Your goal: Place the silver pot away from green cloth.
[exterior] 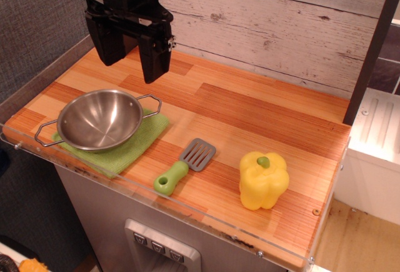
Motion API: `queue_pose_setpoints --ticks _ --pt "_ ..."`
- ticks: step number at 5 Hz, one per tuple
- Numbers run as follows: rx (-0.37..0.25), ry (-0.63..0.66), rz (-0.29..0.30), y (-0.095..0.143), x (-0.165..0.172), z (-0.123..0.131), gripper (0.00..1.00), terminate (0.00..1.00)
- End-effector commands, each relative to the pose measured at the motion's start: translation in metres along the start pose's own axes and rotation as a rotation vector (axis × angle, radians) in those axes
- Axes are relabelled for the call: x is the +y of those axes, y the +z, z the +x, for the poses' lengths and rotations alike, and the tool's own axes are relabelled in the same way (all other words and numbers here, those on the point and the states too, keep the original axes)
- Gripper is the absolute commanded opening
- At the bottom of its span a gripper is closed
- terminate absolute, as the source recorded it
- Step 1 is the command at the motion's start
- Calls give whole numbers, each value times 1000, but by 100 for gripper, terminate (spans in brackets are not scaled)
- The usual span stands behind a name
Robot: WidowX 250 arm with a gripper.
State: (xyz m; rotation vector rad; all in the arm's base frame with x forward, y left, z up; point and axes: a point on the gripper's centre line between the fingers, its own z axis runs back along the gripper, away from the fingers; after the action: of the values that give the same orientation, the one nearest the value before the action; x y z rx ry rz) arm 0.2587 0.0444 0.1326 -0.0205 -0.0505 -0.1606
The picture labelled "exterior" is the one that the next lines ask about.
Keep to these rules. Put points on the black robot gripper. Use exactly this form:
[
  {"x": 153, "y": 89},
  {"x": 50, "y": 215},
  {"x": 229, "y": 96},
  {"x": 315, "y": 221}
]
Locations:
[{"x": 117, "y": 26}]

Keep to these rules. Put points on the green microfibre cloth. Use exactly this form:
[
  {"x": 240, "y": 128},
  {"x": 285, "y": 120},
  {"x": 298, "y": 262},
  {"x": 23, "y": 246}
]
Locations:
[{"x": 113, "y": 162}]

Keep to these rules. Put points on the clear acrylic front guard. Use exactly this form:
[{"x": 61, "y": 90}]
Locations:
[{"x": 286, "y": 234}]

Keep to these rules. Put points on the yellow toy bell pepper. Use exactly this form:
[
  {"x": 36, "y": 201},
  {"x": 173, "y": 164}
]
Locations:
[{"x": 263, "y": 179}]

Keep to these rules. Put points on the grey toy kitchen cabinet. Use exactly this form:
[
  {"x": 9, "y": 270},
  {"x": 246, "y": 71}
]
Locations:
[{"x": 103, "y": 209}]

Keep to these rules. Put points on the silver ice dispenser panel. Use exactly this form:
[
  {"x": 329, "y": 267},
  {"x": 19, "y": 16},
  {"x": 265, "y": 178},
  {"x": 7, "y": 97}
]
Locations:
[{"x": 152, "y": 250}]

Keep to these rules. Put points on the orange object at corner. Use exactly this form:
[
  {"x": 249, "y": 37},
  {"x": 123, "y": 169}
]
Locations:
[{"x": 32, "y": 265}]

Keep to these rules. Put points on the white toy sink unit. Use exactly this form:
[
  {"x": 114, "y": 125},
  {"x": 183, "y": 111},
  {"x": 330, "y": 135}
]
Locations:
[{"x": 369, "y": 176}]

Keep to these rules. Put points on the grey spatula with green handle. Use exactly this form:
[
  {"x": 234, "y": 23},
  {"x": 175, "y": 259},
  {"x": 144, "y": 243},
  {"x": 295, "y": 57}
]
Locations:
[{"x": 195, "y": 157}]

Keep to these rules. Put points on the dark grey right post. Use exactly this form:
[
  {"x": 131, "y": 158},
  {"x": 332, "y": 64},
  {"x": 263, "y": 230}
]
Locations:
[{"x": 377, "y": 41}]

